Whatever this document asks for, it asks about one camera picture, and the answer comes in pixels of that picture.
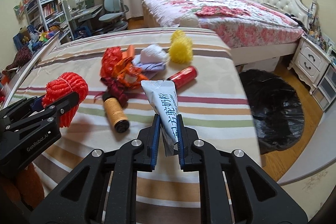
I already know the red foam net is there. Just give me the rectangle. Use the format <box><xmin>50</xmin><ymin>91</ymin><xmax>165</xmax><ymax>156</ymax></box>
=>
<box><xmin>42</xmin><ymin>72</ymin><xmax>88</xmax><ymax>127</ymax></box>

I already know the red orange foil wrapper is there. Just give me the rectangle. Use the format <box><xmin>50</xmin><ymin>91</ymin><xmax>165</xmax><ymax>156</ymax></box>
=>
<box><xmin>100</xmin><ymin>46</ymin><xmax>148</xmax><ymax>90</ymax></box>

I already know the white milk powder sachet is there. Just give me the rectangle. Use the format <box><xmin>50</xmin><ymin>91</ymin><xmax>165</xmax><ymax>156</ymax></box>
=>
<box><xmin>141</xmin><ymin>80</ymin><xmax>179</xmax><ymax>156</ymax></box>

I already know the red cylindrical can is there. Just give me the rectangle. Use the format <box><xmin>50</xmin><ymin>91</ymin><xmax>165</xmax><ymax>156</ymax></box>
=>
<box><xmin>166</xmin><ymin>66</ymin><xmax>198</xmax><ymax>89</ymax></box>

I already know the lavender cloth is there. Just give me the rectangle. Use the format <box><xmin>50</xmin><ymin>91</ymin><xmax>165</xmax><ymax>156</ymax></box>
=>
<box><xmin>132</xmin><ymin>55</ymin><xmax>166</xmax><ymax>79</ymax></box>

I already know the white tissue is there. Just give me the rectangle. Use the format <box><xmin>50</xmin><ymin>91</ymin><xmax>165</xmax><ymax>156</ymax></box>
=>
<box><xmin>140</xmin><ymin>44</ymin><xmax>169</xmax><ymax>64</ymax></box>

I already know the yellow foam net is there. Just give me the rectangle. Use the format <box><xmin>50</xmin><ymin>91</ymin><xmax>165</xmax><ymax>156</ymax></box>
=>
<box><xmin>168</xmin><ymin>30</ymin><xmax>193</xmax><ymax>64</ymax></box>

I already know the black lined trash bin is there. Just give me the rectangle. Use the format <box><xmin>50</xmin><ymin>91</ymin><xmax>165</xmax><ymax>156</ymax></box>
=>
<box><xmin>239</xmin><ymin>69</ymin><xmax>305</xmax><ymax>155</ymax></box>

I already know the orange thread spool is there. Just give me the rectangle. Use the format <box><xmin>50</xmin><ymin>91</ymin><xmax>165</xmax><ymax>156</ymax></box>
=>
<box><xmin>102</xmin><ymin>92</ymin><xmax>130</xmax><ymax>133</ymax></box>

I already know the striped bed sheet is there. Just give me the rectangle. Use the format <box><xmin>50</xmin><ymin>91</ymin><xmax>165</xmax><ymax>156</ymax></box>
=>
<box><xmin>12</xmin><ymin>28</ymin><xmax>260</xmax><ymax>223</ymax></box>

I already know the study desk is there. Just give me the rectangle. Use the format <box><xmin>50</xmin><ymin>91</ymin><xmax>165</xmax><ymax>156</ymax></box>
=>
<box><xmin>62</xmin><ymin>0</ymin><xmax>103</xmax><ymax>40</ymax></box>

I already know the white under-bed box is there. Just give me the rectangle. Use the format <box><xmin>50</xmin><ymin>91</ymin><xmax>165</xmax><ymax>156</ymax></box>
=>
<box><xmin>236</xmin><ymin>57</ymin><xmax>280</xmax><ymax>72</ymax></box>

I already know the clear plastic drawer unit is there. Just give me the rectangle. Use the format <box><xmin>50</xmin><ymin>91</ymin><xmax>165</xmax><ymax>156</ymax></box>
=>
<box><xmin>313</xmin><ymin>64</ymin><xmax>336</xmax><ymax>112</ymax></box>

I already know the grey-blue desk chair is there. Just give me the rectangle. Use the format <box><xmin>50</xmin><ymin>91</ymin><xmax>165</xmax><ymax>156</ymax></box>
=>
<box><xmin>98</xmin><ymin>0</ymin><xmax>129</xmax><ymax>34</ymax></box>

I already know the white nightstand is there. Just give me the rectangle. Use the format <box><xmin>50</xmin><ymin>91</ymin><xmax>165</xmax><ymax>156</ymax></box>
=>
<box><xmin>288</xmin><ymin>35</ymin><xmax>331</xmax><ymax>95</ymax></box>

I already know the floral bed quilt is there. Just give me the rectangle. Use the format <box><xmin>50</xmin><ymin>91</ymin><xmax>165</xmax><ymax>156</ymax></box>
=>
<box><xmin>142</xmin><ymin>0</ymin><xmax>303</xmax><ymax>48</ymax></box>

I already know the white round bedpost knob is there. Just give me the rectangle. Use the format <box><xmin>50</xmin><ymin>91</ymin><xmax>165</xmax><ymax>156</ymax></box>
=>
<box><xmin>179</xmin><ymin>14</ymin><xmax>200</xmax><ymax>28</ymax></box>

